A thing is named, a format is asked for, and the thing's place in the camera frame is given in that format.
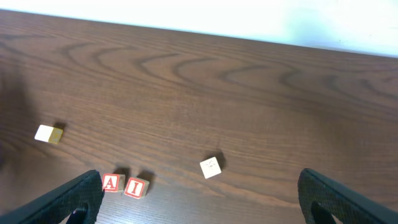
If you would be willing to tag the red letter A block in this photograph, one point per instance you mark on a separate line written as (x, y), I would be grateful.
(113, 182)

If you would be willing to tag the white block with green drawing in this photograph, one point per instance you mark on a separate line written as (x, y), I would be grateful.
(210, 167)

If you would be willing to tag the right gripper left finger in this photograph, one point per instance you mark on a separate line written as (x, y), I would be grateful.
(78, 200)

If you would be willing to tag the white block with black drawing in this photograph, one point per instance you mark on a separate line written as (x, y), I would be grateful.
(48, 134)

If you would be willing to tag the red letter I block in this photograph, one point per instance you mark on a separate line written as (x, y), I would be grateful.
(136, 187)

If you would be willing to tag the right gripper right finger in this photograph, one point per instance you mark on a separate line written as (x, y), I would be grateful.
(323, 200)

